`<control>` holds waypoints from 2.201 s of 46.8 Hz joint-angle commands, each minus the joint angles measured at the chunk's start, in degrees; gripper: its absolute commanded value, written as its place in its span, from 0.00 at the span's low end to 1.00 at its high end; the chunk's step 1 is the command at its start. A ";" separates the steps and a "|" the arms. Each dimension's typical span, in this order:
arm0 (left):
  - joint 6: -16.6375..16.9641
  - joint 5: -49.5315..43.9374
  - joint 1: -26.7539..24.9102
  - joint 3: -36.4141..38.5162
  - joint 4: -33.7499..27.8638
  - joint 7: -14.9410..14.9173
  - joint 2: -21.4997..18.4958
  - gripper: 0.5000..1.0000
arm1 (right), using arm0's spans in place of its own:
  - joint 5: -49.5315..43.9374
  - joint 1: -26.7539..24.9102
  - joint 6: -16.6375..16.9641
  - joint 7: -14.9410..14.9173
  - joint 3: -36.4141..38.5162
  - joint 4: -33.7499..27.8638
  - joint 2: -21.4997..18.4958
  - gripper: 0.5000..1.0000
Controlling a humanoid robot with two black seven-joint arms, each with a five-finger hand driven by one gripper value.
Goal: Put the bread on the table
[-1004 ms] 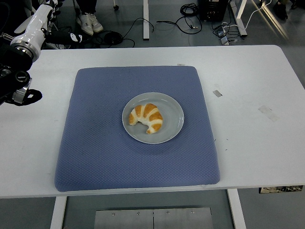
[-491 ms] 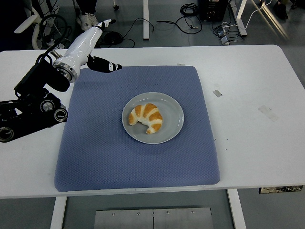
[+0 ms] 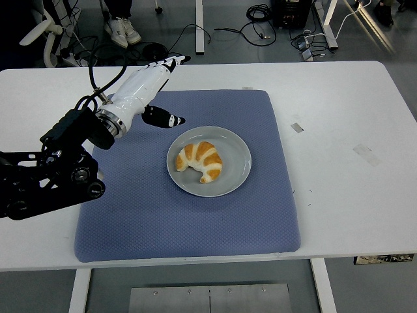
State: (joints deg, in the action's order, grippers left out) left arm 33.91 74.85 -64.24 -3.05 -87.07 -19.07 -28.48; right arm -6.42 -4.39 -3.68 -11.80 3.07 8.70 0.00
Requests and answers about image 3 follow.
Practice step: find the white desk leg with foot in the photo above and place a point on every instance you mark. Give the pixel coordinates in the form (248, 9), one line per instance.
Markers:
(329, 29)
(199, 29)

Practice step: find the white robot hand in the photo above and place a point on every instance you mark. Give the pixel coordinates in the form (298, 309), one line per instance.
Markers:
(137, 91)

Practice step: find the white table leg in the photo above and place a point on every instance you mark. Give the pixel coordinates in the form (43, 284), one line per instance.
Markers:
(79, 290)
(323, 287)

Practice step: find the person's left leg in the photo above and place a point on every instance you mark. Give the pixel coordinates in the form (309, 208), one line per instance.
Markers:
(132, 32)

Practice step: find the clear tape strip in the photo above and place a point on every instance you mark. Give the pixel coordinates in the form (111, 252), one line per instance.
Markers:
(366, 154)

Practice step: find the black equipment box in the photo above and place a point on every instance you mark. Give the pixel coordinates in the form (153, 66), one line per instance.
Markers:
(291, 13)

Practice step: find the grey round plate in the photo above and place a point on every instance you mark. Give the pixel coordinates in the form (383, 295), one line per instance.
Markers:
(234, 156)

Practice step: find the person's right leg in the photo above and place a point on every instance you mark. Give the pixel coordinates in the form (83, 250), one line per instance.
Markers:
(115, 31)

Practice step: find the person's leg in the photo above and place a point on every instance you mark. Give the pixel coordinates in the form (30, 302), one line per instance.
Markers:
(132, 32)
(115, 31)

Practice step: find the person's foot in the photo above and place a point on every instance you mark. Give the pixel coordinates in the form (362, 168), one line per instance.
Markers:
(384, 13)

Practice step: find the black caster wheel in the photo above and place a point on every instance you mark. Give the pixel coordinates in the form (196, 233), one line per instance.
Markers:
(159, 10)

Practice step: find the grey metal plate with screws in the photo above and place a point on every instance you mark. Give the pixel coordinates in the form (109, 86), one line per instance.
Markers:
(208, 298)

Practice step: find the grey power adapter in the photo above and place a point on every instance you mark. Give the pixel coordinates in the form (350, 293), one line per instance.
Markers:
(307, 55)

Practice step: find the blue quilted mat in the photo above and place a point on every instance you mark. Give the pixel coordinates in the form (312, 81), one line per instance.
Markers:
(156, 221)

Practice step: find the white office chair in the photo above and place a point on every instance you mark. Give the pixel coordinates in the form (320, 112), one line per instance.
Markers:
(39, 31)

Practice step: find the croissant bread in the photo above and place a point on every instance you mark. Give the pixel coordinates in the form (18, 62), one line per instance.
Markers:
(208, 159)

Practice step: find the grey tape piece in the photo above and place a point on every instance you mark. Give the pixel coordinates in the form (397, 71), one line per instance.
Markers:
(297, 127)

